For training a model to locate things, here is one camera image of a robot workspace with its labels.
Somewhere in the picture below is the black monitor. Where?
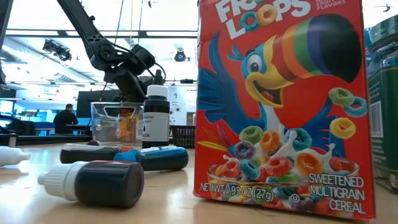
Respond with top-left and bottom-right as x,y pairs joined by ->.
76,89 -> 122,119

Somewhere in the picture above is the white cabinet machine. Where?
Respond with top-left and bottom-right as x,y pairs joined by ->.
167,85 -> 198,126

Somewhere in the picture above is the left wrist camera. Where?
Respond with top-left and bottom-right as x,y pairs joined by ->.
128,43 -> 157,77

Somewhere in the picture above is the clear plastic bin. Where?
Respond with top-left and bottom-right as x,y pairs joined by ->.
90,101 -> 144,147

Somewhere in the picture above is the black food colour bottle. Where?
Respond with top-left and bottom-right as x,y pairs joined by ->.
141,68 -> 171,149

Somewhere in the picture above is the Froot Loops cereal box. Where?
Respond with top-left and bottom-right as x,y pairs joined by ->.
193,0 -> 376,222

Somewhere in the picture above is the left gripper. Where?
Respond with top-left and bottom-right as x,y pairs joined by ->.
103,63 -> 147,104

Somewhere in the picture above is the black icing tube red cap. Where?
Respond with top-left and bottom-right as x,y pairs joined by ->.
60,144 -> 135,164

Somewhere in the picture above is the hanging black cable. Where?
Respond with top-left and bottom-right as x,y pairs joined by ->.
98,0 -> 125,93

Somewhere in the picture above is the person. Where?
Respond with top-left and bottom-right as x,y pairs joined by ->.
53,103 -> 80,136

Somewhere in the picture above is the black ceiling camera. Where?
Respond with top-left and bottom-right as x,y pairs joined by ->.
174,49 -> 187,63

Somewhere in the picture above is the green lid spice jar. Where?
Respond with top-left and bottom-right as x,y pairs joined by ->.
364,14 -> 398,191

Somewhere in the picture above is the taco seasoning mix packet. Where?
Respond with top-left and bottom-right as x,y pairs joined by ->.
119,107 -> 140,142

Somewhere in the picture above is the blue icing tube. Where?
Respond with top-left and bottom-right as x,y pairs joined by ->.
113,146 -> 190,172

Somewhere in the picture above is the red dropper bottle white cap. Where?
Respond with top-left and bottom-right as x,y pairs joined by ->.
37,160 -> 146,209

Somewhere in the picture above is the black ceiling light fixture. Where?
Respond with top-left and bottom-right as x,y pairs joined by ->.
42,39 -> 73,62

